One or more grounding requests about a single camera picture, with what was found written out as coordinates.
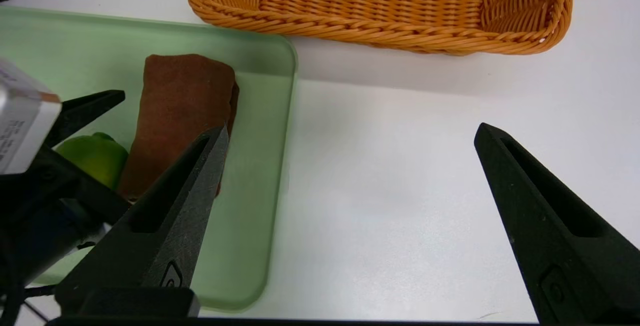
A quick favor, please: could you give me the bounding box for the orange wicker basket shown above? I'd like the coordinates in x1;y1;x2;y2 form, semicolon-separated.
185;0;575;57

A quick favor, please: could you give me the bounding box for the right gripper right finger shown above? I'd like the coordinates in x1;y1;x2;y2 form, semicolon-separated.
474;122;640;324

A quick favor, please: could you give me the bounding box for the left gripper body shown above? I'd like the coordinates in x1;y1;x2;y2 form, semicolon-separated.
0;148;130;287

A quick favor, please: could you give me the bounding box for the folded brown towel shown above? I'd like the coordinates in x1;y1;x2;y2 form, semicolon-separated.
117;54;240;202

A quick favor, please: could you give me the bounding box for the green lime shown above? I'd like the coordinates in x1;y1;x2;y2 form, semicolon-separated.
55;132;129;190

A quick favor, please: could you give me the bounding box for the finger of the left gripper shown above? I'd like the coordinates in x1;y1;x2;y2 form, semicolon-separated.
44;90;126;148

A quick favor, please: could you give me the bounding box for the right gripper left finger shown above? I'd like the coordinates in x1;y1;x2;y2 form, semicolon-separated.
55;125;230;317

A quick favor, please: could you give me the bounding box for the light green plastic tray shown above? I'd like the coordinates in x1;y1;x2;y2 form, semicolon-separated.
0;6;299;313

